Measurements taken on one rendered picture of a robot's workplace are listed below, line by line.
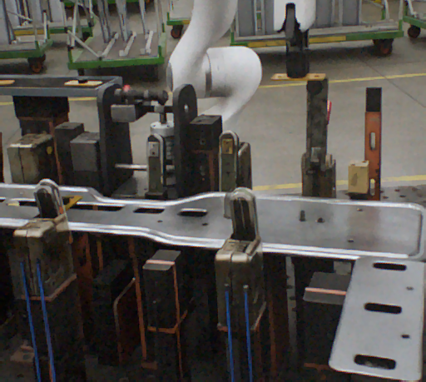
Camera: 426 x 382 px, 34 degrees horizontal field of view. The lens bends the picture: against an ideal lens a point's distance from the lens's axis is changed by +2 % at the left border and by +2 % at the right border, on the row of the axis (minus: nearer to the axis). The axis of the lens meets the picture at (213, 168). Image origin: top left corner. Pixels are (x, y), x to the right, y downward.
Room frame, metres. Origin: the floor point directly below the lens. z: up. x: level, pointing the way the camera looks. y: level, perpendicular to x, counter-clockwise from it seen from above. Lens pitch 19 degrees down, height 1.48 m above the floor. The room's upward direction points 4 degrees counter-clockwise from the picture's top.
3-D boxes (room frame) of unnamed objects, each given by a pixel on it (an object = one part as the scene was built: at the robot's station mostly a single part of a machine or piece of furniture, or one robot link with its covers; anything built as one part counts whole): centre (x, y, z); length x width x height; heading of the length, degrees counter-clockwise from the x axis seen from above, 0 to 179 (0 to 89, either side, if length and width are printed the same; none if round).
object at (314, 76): (1.11, -0.15, 1.25); 0.08 x 0.04 x 0.01; 71
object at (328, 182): (1.27, -0.20, 0.88); 0.07 x 0.06 x 0.35; 161
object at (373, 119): (1.22, -0.30, 0.95); 0.03 x 0.01 x 0.50; 71
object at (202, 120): (1.39, 0.01, 0.91); 0.07 x 0.05 x 0.42; 161
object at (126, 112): (1.42, 0.13, 0.94); 0.18 x 0.13 x 0.49; 71
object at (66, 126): (1.50, 0.31, 0.90); 0.05 x 0.05 x 0.40; 71
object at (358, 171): (1.20, -0.27, 0.88); 0.04 x 0.04 x 0.36; 71
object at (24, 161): (1.46, 0.39, 0.89); 0.13 x 0.11 x 0.38; 161
